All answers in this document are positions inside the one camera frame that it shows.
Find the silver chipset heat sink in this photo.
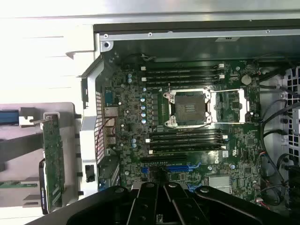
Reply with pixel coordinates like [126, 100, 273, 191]
[208, 175, 231, 191]

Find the blue expansion slot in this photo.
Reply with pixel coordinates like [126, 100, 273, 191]
[141, 165, 192, 174]

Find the black expansion slot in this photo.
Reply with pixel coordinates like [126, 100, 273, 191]
[140, 152, 188, 165]

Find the white-latched RAM slot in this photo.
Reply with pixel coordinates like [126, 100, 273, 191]
[145, 135, 229, 143]
[140, 74, 225, 82]
[140, 64, 225, 71]
[149, 145, 225, 154]

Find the green motherboard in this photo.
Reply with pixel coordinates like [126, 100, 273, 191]
[100, 55, 263, 207]

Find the CPU socket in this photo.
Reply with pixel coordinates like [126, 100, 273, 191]
[163, 90, 211, 129]

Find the grey parts rack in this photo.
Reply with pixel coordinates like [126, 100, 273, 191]
[0, 102, 83, 209]

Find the thin locking lever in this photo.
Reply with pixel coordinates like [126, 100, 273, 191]
[167, 82, 172, 111]

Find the metal socket cover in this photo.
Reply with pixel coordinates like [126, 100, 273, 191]
[209, 88, 251, 124]

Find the green RAM stick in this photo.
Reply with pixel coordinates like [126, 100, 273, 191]
[0, 182, 38, 189]

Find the hard disk with blue carrier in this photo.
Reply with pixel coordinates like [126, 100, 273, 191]
[0, 110, 19, 125]

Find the black open PC case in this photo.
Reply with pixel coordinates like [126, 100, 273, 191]
[78, 22, 300, 211]

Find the metal disk bay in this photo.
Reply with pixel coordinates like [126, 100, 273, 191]
[282, 67, 300, 150]

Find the thin red wire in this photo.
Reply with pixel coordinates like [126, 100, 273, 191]
[103, 117, 116, 138]

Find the black wire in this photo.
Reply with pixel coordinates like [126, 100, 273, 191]
[260, 99, 290, 153]

